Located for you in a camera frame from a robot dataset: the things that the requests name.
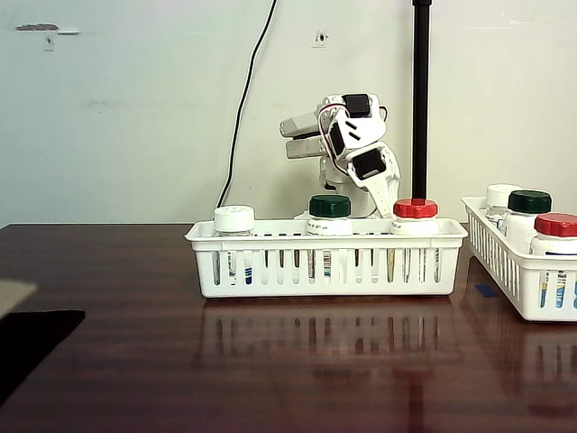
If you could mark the white plastic basket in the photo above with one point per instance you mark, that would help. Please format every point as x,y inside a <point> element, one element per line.
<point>315,242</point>
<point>554,261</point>

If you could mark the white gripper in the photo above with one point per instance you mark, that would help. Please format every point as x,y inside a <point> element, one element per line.
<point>370,168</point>

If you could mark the green-capped bottle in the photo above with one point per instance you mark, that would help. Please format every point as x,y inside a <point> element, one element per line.
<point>529,201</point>
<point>329,205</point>

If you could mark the white-capped bottle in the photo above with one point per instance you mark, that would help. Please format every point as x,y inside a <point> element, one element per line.
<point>498,196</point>
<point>233,218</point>

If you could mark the black vertical pole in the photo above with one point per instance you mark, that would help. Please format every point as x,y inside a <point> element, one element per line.
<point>421,90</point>

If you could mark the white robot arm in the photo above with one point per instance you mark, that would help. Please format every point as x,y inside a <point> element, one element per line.
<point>360,128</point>

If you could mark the black mat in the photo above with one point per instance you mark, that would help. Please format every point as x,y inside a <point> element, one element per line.
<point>31,343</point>

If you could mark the blue tape strip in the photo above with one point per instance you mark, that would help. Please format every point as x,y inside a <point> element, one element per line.
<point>487,291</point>

